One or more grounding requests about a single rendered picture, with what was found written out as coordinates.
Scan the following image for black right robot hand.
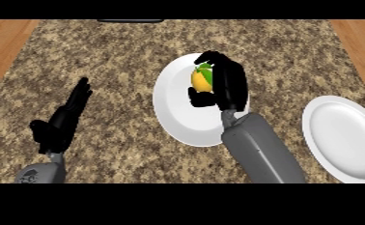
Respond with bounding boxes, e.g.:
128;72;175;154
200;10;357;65
187;50;252;113

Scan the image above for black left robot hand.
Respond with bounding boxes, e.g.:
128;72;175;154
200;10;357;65
29;76;95;155

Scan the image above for yellow lemon with green leaf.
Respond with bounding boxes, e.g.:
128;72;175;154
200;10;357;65
190;62;216;94

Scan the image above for white round plate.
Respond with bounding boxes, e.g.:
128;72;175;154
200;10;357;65
302;95;365;184
151;52;252;148

